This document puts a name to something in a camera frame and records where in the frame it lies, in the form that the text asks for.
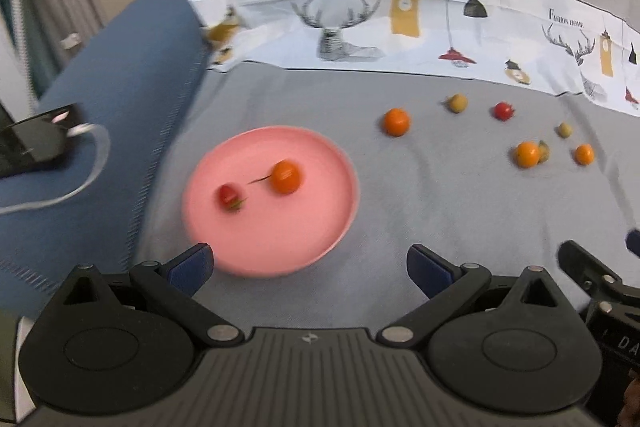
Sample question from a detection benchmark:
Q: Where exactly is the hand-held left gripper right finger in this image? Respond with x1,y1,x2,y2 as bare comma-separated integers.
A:
376,244,563,349

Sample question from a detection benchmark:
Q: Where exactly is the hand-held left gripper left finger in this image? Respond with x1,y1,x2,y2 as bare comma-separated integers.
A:
59,243,245,350

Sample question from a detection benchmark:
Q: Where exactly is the pink plate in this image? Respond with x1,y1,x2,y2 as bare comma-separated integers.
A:
182,125,361,279

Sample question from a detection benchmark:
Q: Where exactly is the grey printed sofa cover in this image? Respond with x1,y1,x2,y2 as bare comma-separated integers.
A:
135,0,640,338

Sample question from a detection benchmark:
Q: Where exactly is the orange kumquat with stem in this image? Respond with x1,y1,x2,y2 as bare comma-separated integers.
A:
247,159,304,195

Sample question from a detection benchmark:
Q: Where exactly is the blue sofa armrest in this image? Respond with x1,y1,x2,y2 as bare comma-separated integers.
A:
0,0,211,323

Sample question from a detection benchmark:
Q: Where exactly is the black smartphone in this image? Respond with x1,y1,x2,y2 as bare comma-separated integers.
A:
0,104,87,180

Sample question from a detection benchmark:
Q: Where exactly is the teal curtain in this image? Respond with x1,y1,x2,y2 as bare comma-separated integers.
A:
0,0,61,108

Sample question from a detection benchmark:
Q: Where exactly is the white patterned pole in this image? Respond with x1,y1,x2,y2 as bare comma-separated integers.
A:
11,0,28,68

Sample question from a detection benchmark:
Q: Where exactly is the white charging cable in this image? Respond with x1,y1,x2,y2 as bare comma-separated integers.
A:
0,123,111,214

